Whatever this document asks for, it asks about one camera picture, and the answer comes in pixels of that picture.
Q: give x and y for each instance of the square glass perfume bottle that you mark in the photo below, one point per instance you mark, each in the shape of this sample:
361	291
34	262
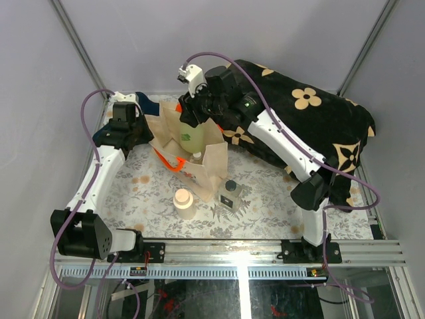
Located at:
229	195

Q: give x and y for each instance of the aluminium mounting rail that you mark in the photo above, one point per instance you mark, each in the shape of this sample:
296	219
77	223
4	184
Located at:
196	252

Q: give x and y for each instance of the green lotion pump bottle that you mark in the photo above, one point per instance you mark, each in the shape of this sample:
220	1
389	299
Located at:
192	138

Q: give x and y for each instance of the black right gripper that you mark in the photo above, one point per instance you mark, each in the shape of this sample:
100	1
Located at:
188	105

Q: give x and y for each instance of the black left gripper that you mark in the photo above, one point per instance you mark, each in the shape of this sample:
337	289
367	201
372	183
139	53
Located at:
148	136

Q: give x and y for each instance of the floral patterned table mat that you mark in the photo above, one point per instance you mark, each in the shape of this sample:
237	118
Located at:
141	198

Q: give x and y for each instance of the dark blue cloth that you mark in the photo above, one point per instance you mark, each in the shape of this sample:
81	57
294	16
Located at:
146	101

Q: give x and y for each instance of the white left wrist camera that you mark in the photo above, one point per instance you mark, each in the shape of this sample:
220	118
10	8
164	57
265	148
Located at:
123	97

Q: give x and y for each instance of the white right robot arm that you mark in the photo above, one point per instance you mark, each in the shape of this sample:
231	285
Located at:
311	194

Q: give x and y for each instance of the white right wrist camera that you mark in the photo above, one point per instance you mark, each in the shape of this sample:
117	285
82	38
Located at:
191	75

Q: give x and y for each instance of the peach cylindrical bottle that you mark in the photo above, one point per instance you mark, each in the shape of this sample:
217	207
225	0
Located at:
184	204

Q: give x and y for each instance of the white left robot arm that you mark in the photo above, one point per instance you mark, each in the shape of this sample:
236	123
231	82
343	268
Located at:
80	229

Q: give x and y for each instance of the beige canvas tote bag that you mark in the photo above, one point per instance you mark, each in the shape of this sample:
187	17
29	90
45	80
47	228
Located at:
203	179

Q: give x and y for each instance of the black floral plush blanket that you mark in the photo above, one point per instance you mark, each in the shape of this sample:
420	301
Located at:
333	126

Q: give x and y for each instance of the small clear white-capped bottle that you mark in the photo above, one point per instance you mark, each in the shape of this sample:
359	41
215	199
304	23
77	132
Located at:
196	158

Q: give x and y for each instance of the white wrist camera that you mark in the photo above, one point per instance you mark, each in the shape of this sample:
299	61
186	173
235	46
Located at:
123	97
191	75

